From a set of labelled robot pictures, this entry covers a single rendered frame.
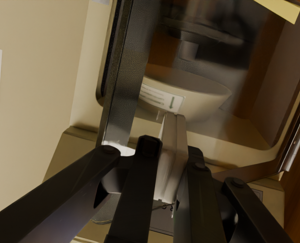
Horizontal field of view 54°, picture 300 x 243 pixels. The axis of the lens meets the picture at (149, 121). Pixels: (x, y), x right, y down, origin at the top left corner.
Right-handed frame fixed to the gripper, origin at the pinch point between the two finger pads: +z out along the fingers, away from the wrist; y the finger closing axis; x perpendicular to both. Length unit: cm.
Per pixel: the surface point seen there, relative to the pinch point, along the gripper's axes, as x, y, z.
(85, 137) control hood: -10.0, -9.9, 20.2
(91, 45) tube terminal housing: 2.2, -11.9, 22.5
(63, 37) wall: -3, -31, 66
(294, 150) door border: -4.4, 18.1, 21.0
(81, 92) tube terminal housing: -4.5, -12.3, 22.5
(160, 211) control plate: -14.9, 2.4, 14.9
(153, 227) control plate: -16.3, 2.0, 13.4
